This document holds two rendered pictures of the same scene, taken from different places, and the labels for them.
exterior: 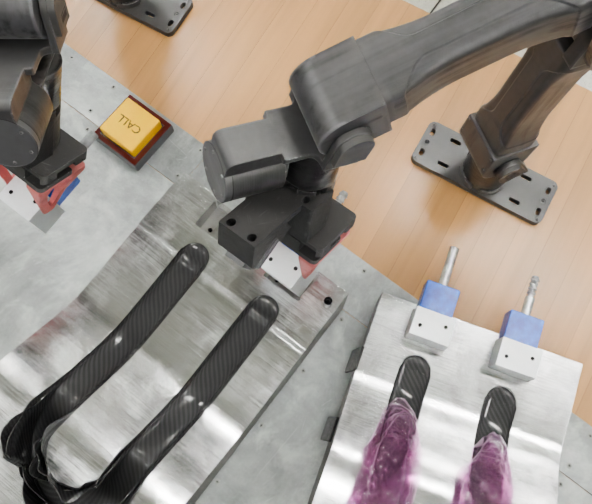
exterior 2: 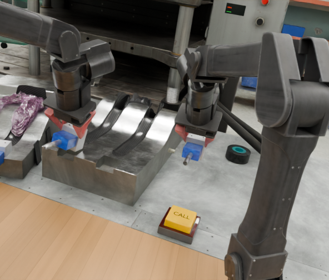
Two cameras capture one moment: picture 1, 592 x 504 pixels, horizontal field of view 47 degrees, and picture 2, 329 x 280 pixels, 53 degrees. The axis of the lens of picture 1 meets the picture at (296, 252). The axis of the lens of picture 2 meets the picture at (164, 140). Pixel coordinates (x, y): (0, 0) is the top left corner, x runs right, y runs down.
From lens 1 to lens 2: 1.04 m
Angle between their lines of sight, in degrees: 80
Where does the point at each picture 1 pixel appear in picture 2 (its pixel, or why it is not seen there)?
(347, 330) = (39, 170)
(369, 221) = (24, 206)
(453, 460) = not seen: outside the picture
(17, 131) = (183, 56)
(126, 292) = (144, 146)
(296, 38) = not seen: outside the picture
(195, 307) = (113, 143)
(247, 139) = (95, 43)
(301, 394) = not seen: hidden behind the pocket
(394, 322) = (16, 153)
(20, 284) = (195, 174)
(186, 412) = (106, 125)
